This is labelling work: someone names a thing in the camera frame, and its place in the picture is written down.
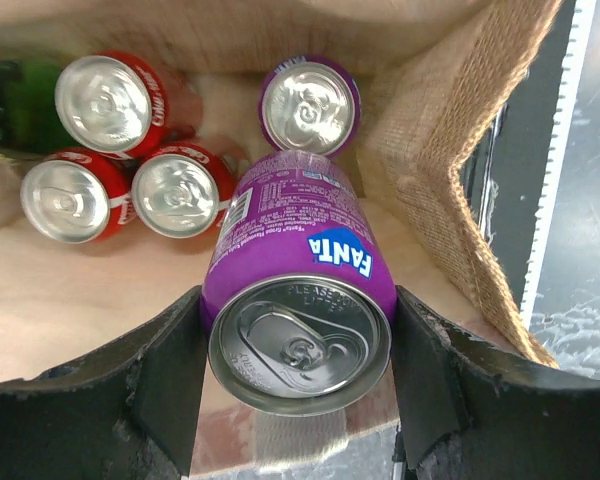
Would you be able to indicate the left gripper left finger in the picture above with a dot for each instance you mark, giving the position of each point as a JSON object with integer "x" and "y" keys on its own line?
{"x": 127, "y": 410}

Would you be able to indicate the red coke can front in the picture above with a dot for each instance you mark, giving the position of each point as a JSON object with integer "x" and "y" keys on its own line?
{"x": 183, "y": 189}

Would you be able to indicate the green glass bottle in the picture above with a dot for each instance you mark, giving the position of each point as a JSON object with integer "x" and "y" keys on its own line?
{"x": 28, "y": 118}

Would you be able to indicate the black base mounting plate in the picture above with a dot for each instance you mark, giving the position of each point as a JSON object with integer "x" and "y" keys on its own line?
{"x": 503, "y": 177}

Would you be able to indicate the purple fanta can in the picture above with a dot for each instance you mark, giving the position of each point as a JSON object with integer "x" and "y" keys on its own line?
{"x": 298, "y": 300}
{"x": 309, "y": 103}

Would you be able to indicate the brown canvas tote bag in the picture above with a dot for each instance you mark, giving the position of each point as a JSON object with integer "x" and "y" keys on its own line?
{"x": 433, "y": 75}

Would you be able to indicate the light blue cable duct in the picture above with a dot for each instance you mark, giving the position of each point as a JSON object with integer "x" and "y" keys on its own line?
{"x": 579, "y": 22}

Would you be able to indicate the red coke can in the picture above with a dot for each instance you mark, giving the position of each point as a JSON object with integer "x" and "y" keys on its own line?
{"x": 77, "y": 196}
{"x": 122, "y": 106}
{"x": 183, "y": 189}

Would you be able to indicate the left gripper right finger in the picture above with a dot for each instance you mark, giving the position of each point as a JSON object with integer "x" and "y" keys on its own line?
{"x": 470, "y": 410}

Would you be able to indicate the purple fanta can front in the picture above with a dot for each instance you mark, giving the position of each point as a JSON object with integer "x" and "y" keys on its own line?
{"x": 298, "y": 300}

